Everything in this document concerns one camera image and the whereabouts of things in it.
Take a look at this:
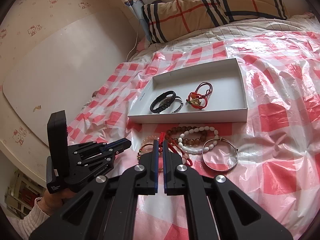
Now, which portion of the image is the pink bead bracelet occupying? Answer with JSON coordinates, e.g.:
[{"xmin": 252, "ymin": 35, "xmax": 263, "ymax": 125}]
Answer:
[{"xmin": 141, "ymin": 134, "xmax": 161, "ymax": 149}]

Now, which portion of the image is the brown amber bead bracelet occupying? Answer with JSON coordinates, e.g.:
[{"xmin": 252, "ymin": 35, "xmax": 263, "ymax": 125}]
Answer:
[{"xmin": 164, "ymin": 125, "xmax": 209, "ymax": 147}]

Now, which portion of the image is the colourful woven bead bracelet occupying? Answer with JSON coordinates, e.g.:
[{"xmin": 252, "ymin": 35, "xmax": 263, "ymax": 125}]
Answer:
[{"xmin": 137, "ymin": 132, "xmax": 194, "ymax": 168}]

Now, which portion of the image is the thin silver bangle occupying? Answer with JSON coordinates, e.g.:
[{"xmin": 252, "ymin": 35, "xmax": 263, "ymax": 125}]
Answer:
[{"xmin": 201, "ymin": 137, "xmax": 239, "ymax": 173}]

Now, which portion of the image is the black braided bracelet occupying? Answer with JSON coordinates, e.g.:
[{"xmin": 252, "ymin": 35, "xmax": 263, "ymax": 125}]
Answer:
[{"xmin": 149, "ymin": 90, "xmax": 177, "ymax": 114}]

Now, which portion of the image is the silver engraved bangle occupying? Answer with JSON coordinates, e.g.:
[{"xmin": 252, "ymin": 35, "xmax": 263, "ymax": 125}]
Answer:
[{"xmin": 163, "ymin": 96, "xmax": 184, "ymax": 113}]

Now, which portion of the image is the white oval bead bracelet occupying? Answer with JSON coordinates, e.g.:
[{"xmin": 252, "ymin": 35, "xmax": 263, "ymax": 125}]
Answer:
[{"xmin": 177, "ymin": 126, "xmax": 220, "ymax": 155}]

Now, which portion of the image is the red cord pendant bracelet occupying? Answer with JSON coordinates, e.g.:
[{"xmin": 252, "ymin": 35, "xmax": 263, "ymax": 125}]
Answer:
[{"xmin": 185, "ymin": 81, "xmax": 214, "ymax": 111}]

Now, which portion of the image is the left hand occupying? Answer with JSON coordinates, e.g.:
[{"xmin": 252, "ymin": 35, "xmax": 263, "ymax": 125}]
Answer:
[{"xmin": 37, "ymin": 189, "xmax": 76, "ymax": 216}]

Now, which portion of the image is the white knit left sleeve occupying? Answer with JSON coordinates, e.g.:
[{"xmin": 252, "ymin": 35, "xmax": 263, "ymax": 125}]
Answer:
[{"xmin": 7, "ymin": 197, "xmax": 50, "ymax": 239}]

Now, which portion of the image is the pink checkered plastic sheet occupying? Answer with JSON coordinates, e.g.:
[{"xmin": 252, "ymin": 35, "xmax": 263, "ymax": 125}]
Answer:
[{"xmin": 68, "ymin": 31, "xmax": 319, "ymax": 239}]

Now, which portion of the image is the white headboard panel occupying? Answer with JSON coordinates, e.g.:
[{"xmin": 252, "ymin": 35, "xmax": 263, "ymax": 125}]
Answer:
[{"xmin": 3, "ymin": 8, "xmax": 136, "ymax": 142}]

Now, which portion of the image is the white cardboard box tray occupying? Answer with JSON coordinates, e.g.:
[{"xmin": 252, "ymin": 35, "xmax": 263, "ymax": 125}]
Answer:
[{"xmin": 128, "ymin": 59, "xmax": 248, "ymax": 124}]

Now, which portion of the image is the beige plaid pillow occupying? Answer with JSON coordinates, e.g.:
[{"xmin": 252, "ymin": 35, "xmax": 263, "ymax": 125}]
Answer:
[{"xmin": 142, "ymin": 0, "xmax": 289, "ymax": 43}]

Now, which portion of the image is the black left camera box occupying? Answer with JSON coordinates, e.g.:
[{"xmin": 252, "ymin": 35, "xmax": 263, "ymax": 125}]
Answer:
[{"xmin": 46, "ymin": 110, "xmax": 70, "ymax": 194}]

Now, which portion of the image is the white charging cable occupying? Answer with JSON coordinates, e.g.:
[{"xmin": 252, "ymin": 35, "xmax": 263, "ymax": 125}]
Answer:
[{"xmin": 125, "ymin": 19, "xmax": 139, "ymax": 62}]

